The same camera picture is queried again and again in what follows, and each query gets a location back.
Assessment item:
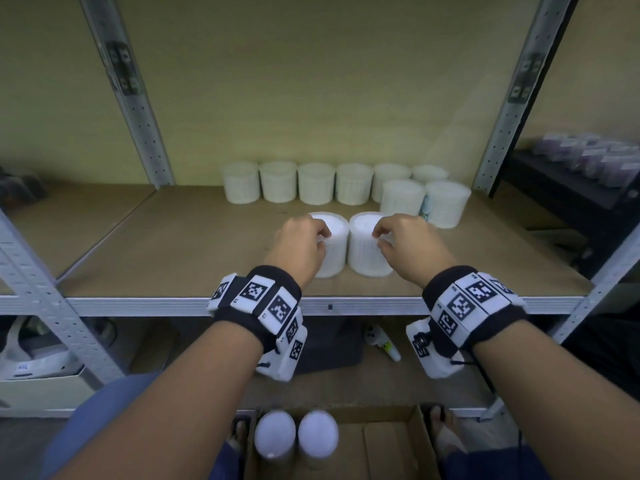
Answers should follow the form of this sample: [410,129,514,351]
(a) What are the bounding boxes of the white headset device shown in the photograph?
[0,317,83,381]

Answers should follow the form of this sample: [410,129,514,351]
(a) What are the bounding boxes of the row of white jars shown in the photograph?
[221,161,473,229]

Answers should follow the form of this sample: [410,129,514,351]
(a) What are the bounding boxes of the person's foot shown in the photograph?
[227,414,253,453]
[419,402,469,463]

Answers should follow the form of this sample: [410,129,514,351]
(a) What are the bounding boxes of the person's left forearm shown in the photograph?
[49,322,266,480]

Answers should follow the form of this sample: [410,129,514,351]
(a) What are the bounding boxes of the person's right foot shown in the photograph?
[419,402,469,463]

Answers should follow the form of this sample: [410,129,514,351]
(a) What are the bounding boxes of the row of purple labelled packets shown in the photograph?
[532,132,640,188]

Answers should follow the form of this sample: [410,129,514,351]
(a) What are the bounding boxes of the person's right forearm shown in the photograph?
[472,319,640,480]

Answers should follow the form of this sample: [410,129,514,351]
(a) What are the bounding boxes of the dark grey fabric bag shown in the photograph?
[295,317,366,375]

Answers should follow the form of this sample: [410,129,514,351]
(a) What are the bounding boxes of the black wristband with marker tags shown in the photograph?
[206,265,303,353]
[421,265,529,353]

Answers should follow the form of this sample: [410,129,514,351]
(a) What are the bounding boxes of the person's left hand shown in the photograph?
[262,214,333,291]

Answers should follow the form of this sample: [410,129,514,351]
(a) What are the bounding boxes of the person's left foot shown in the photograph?
[227,414,253,453]

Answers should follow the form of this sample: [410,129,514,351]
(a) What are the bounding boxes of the brown cardboard box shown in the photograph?
[242,404,443,480]

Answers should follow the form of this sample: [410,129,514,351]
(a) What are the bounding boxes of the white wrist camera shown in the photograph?
[405,317,466,381]
[255,307,309,383]

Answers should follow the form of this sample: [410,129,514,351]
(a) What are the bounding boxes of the grey metal shelf wooden boards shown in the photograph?
[0,0,640,421]

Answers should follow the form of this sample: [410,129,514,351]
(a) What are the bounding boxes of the white green-tipped bottle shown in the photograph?
[363,322,403,363]

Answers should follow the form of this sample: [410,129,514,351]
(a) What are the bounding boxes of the pile of dark packets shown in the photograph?
[0,167,49,208]

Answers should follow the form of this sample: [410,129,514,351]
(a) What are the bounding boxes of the person's right hand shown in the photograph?
[371,213,459,291]

